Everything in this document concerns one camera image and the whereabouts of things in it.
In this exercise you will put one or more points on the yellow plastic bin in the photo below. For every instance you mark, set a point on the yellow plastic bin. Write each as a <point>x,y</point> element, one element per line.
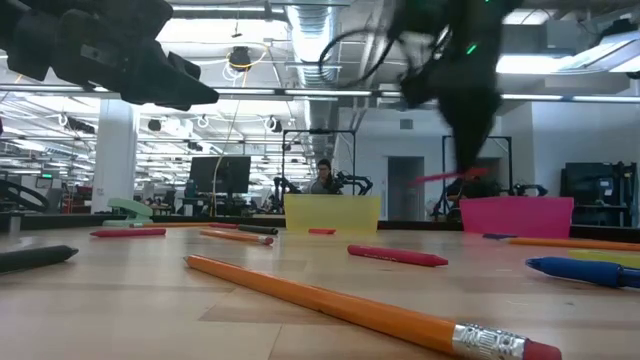
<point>332,212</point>

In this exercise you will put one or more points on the green exit sign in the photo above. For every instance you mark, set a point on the green exit sign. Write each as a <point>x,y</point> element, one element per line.
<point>46,176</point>

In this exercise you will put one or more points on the blue pen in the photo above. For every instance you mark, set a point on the blue pen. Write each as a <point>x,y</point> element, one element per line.
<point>580,271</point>

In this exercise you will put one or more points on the black ceiling-hung device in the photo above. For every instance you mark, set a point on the black ceiling-hung device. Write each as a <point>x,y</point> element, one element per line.
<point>240,59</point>

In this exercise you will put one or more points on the long ceiling light strip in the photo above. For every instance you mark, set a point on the long ceiling light strip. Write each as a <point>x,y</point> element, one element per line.
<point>300,92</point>

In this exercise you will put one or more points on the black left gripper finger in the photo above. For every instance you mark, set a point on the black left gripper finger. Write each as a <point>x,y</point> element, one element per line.
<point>170,90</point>

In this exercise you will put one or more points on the black pen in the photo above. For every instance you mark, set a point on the black pen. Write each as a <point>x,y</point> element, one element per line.
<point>35,257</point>
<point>257,229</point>

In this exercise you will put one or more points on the person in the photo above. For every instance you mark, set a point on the person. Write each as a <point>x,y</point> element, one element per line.
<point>322,185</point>

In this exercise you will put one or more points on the black equipment rack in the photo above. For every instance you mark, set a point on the black equipment rack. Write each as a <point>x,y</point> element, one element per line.
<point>585,190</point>

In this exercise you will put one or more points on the black idle robot arm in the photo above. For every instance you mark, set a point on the black idle robot arm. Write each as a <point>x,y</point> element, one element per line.
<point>285,187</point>
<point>360,181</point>
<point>530,190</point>

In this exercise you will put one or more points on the black frame stand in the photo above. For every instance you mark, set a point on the black frame stand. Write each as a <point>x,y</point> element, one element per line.
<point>510,165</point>
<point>320,131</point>

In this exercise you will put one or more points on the pink plastic bin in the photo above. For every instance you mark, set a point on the pink plastic bin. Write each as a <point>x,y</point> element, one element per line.
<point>515,217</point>

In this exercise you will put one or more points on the grey door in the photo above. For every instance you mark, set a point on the grey door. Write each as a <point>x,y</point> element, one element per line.
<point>405,195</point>

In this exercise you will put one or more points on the mint green stapler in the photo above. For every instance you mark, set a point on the mint green stapler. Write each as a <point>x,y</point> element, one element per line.
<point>130,207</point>

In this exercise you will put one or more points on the silver ventilation duct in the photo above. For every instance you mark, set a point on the silver ventilation duct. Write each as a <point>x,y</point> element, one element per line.
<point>312,40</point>

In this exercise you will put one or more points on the black monitor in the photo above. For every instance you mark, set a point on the black monitor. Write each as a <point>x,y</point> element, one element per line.
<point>220,175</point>

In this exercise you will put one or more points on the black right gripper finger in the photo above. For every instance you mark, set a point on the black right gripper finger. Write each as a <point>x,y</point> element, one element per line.
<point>470,135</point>

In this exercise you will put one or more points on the white pillar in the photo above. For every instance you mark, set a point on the white pillar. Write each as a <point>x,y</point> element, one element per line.
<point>115,160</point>

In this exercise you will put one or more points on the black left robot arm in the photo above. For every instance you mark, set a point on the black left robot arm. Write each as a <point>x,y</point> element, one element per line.
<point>30,30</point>

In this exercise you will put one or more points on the red eraser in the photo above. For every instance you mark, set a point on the red eraser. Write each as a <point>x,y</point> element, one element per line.
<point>322,231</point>

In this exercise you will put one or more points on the red crayon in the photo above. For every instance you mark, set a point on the red crayon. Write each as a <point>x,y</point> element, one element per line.
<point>435,177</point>
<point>223,225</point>
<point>395,255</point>
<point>127,232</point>

